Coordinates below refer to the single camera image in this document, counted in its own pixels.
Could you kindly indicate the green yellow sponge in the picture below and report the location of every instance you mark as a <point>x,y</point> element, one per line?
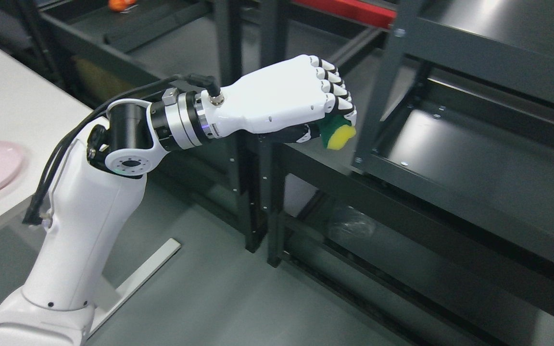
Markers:
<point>335,131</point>

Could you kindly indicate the white robotic left hand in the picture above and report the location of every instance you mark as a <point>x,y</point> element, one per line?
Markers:
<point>282,101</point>

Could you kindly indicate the grey metal shelf cart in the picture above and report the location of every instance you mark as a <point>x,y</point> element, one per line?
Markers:
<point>462,114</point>

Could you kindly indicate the clear plastic bag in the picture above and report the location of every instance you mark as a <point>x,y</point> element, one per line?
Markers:
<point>348,223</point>

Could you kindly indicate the black metal shelving rack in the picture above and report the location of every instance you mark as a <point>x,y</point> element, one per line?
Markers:
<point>425,273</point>

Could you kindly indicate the white table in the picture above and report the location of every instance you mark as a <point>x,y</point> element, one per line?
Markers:
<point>35,115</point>

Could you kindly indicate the orange toy carrot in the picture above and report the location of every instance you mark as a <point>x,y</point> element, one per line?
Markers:
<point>121,5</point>

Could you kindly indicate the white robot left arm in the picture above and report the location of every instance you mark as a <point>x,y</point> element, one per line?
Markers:
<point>92,194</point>

